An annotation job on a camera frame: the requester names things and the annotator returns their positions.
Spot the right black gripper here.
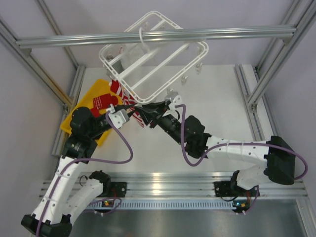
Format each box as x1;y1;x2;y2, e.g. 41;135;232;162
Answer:
136;100;187;145

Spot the red white striped sock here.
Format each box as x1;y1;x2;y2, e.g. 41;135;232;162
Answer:
109;79;145;128

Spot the white plastic clip hanger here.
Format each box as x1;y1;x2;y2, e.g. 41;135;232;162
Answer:
99;11;209;104

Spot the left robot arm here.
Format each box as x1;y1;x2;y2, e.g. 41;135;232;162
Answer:
21;105;133;237

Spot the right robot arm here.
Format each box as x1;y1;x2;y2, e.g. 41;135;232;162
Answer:
135;102;296;196

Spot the red sock in tray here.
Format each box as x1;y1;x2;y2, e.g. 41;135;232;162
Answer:
90;93;119;118

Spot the yellow plastic tray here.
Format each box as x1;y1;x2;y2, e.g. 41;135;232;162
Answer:
60;79;122;134

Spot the aluminium top crossbar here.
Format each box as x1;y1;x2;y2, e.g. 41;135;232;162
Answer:
15;25;297;48

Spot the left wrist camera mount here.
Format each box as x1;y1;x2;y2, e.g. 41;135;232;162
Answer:
106;104;129;129

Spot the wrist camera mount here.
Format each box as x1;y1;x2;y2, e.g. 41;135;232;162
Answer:
164;90;183;111
106;104;129;129

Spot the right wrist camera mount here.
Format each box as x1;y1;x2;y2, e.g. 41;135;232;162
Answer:
164;90;183;111

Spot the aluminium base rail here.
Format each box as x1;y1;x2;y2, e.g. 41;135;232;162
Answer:
39;171;308;200

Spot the perforated cable duct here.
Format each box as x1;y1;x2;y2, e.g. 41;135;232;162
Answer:
86;199;250;210

